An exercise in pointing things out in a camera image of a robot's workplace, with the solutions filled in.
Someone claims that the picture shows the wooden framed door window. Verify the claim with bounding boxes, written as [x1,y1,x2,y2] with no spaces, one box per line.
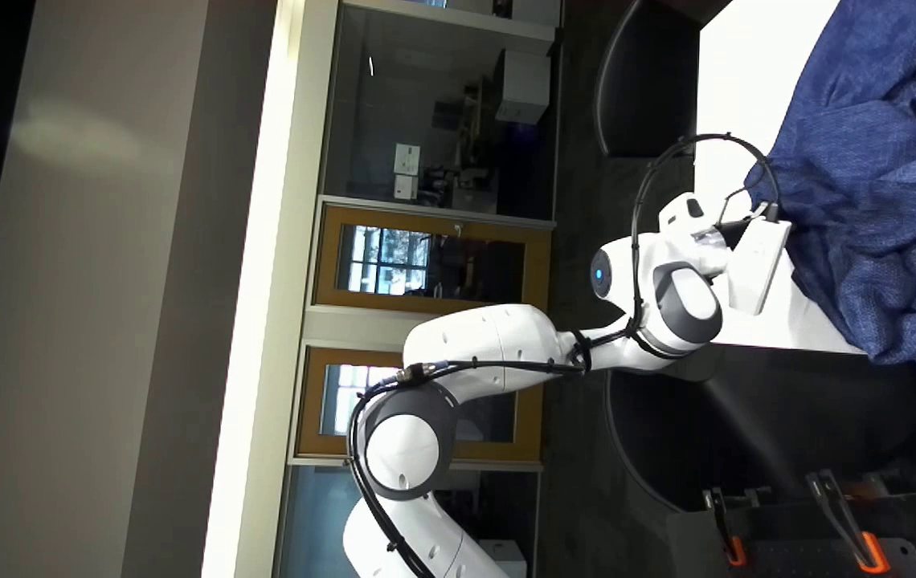
[292,344,548,471]
[308,195,560,317]

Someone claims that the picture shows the black rounded chair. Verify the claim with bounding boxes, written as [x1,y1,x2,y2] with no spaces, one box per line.
[604,350,916,516]

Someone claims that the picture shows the blue knitted cloth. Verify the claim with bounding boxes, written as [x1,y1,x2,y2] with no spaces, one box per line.
[743,0,916,416]

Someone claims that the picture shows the white storage box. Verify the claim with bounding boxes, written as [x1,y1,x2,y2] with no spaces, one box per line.
[495,44,556,124]

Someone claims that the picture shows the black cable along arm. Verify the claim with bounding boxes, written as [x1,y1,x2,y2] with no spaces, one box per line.
[339,129,788,578]

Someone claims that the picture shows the white wall switch plate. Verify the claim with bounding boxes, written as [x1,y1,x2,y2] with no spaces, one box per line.
[389,171,424,203]
[389,142,424,174]

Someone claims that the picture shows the cream window frame beam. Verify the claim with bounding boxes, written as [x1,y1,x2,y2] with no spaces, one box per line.
[198,0,345,578]

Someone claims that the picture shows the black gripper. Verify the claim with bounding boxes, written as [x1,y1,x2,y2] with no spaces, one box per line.
[729,191,785,228]

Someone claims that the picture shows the dark clamped base plate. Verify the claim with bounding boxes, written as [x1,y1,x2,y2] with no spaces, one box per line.
[668,495,916,578]

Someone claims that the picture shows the black hanging background cable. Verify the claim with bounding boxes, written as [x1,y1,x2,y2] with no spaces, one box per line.
[590,0,649,162]

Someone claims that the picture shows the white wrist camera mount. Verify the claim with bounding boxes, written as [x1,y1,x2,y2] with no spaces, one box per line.
[727,209,795,317]

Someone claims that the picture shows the orange-handled metal clamp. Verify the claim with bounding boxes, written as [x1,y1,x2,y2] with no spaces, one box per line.
[807,466,896,578]
[698,484,755,573]

